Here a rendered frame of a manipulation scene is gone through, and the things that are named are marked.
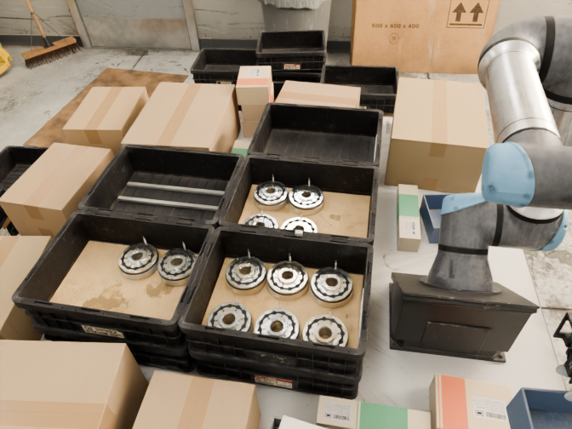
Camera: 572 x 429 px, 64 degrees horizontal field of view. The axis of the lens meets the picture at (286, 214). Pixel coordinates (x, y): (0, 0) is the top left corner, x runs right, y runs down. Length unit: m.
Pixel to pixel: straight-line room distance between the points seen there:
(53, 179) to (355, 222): 0.95
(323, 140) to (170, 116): 0.54
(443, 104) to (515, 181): 1.15
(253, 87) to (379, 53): 2.18
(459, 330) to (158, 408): 0.68
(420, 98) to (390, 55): 2.10
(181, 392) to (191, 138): 0.84
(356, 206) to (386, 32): 2.56
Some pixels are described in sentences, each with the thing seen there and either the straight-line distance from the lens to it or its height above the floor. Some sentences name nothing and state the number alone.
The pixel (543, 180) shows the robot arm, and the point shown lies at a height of 1.42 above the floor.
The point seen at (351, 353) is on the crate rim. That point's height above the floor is 0.93.
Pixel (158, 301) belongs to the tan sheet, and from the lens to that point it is 1.19.
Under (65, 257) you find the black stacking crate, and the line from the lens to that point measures 1.32.
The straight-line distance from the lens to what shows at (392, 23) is 3.78.
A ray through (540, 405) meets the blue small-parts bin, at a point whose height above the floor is 1.09.
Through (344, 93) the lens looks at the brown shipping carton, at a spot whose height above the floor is 0.86.
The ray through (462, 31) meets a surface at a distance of 3.86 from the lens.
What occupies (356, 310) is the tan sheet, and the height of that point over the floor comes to 0.83.
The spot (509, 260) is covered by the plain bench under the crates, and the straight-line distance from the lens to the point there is 1.49.
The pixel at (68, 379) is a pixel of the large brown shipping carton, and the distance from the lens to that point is 1.07.
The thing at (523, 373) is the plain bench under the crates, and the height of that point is 0.70.
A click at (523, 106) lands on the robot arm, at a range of 0.69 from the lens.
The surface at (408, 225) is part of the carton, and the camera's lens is 1.42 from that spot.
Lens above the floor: 1.77
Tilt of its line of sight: 45 degrees down
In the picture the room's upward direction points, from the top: 3 degrees counter-clockwise
